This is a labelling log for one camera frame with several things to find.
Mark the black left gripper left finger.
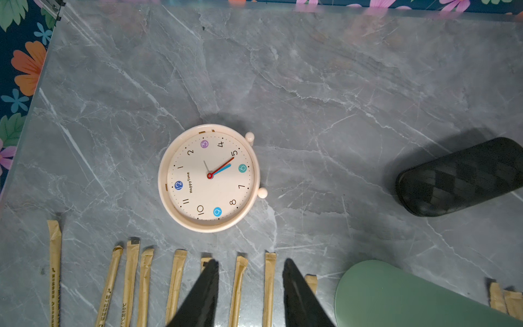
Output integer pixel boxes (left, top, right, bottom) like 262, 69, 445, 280
167, 259, 219, 327

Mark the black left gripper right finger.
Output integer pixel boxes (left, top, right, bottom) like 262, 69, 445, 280
283, 258, 334, 327

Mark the tan paper straw seventeenth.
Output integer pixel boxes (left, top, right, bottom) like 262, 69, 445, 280
305, 274, 318, 294

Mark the light green metal cup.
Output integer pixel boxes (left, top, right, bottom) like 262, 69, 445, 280
335, 260, 522, 326

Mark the round beige kitchen timer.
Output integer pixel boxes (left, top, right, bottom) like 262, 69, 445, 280
158, 124, 268, 233

